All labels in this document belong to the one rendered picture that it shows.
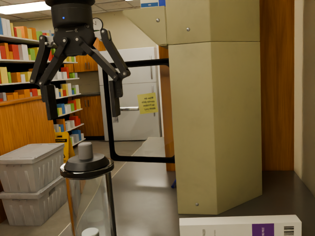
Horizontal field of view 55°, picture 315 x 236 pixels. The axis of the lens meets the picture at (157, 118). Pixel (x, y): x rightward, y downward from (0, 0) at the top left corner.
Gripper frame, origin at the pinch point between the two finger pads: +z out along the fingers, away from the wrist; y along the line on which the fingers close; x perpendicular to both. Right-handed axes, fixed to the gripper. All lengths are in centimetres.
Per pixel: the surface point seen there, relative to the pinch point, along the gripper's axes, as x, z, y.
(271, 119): -61, 14, -46
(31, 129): -251, 49, 180
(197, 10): -23.9, -21.2, -22.8
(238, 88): -30.7, -0.3, -32.6
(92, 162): 3.0, 9.5, -2.0
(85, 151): 1.4, 7.7, -0.1
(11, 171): -178, 73, 157
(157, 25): -23.9, -18.4, -12.2
